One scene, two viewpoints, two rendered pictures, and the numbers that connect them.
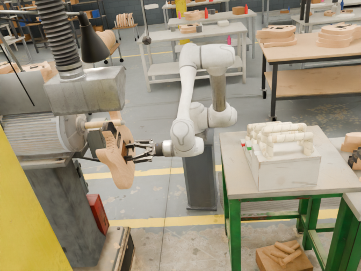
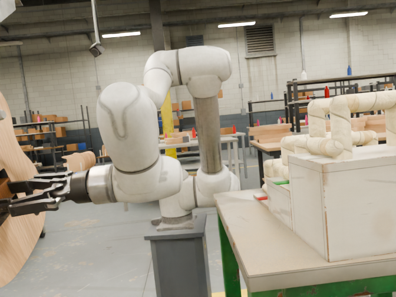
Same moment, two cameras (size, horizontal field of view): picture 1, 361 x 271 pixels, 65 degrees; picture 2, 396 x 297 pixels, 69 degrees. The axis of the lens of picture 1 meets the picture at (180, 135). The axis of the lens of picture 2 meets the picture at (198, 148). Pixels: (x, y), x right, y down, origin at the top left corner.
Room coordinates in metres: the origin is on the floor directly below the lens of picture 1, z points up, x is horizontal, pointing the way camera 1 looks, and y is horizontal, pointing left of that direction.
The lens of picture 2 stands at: (0.56, -0.06, 1.19)
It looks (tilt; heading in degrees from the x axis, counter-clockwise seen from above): 5 degrees down; 351
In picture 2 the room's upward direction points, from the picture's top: 6 degrees counter-clockwise
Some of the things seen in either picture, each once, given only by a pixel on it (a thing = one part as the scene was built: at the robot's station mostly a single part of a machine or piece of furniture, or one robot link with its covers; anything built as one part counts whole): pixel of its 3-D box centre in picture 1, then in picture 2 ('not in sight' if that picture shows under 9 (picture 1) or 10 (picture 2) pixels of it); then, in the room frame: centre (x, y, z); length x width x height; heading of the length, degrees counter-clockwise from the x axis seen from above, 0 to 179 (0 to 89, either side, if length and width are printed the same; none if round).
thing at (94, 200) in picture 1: (84, 213); not in sight; (1.47, 0.73, 0.49); 0.25 x 0.12 x 0.37; 84
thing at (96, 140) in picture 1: (89, 144); not in sight; (1.54, 0.57, 0.99); 0.24 x 0.21 x 0.26; 84
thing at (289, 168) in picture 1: (283, 164); (370, 194); (1.06, -0.47, 1.02); 0.27 x 0.15 x 0.17; 87
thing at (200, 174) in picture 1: (200, 169); (185, 290); (1.97, -0.13, 0.35); 0.28 x 0.28 x 0.70; 76
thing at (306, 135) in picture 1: (289, 137); (385, 100); (1.01, -0.46, 1.20); 0.20 x 0.03 x 0.03; 86
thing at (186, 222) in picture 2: (193, 132); (173, 218); (1.98, -0.11, 0.73); 0.22 x 0.18 x 0.06; 76
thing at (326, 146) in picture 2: (264, 149); (323, 146); (1.06, -0.37, 1.12); 0.11 x 0.03 x 0.03; 177
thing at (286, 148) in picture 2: (256, 136); (288, 160); (1.26, -0.39, 1.07); 0.03 x 0.03 x 0.09
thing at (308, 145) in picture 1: (308, 144); not in sight; (1.01, -0.55, 1.15); 0.03 x 0.03 x 0.09
